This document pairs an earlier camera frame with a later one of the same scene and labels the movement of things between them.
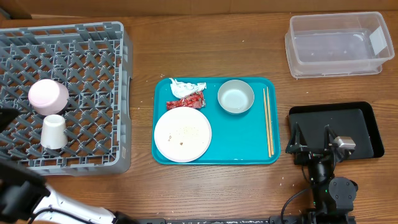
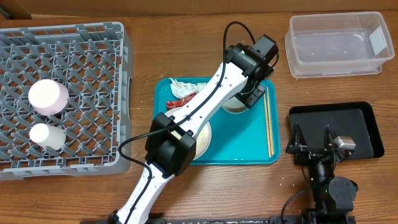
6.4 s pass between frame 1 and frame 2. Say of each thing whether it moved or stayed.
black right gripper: stayed
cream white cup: moved
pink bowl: stayed
